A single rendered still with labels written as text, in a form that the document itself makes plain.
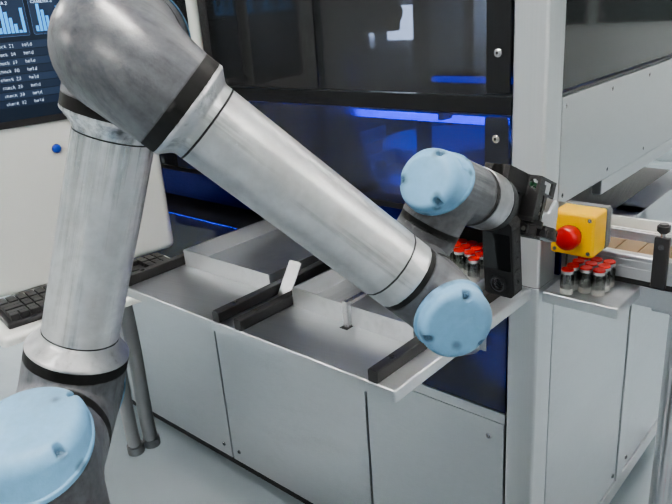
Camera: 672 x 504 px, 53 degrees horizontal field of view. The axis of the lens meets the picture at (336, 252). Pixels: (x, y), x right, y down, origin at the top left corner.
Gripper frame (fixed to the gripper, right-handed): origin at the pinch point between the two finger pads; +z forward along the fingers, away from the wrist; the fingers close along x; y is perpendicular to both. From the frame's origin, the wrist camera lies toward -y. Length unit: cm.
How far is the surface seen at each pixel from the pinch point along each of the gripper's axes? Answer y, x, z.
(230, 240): -12, 72, 3
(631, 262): 0.0, -5.8, 24.0
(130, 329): -44, 116, 12
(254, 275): -17, 50, -9
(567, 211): 5.5, 1.4, 9.6
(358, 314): -17.9, 23.2, -10.7
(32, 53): 18, 107, -32
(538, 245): -0.6, 6.2, 12.4
